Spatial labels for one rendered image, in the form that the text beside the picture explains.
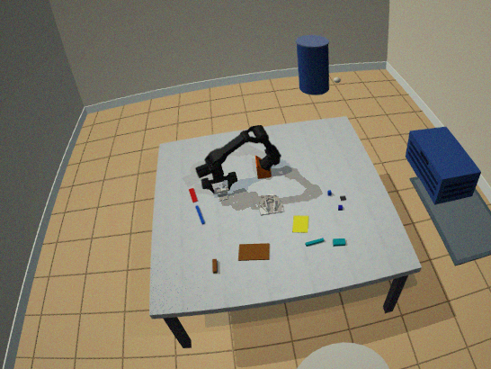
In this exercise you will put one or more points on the yellow square plate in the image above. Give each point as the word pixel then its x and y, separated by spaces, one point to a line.
pixel 300 224

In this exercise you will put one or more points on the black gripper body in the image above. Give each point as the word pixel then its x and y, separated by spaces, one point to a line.
pixel 219 177

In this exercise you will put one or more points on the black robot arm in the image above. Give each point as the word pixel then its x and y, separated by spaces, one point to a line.
pixel 217 156

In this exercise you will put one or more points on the red flat bar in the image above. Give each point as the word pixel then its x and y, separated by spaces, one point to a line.
pixel 193 195

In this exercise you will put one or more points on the teal rectangular block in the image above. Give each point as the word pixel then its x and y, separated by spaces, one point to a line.
pixel 338 242

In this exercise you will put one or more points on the teal flat bar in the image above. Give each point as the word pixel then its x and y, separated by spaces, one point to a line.
pixel 314 242

